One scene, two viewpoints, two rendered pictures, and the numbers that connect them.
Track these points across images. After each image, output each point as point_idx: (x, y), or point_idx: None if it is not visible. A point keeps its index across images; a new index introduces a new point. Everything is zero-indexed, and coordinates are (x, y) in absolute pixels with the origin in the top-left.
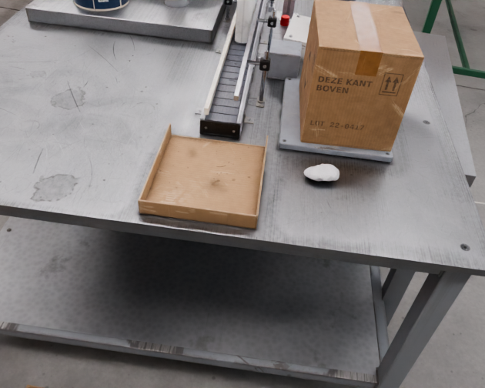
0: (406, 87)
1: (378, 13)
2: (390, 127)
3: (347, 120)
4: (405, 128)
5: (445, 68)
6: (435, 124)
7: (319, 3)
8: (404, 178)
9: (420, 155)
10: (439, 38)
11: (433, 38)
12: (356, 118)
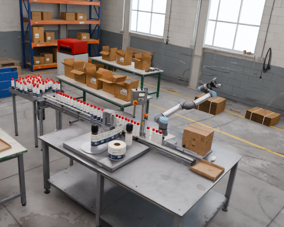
0: (213, 136)
1: (194, 126)
2: (211, 144)
3: (207, 147)
4: None
5: (182, 130)
6: None
7: (187, 129)
8: (217, 152)
9: (211, 147)
10: (168, 124)
11: (167, 125)
12: (208, 146)
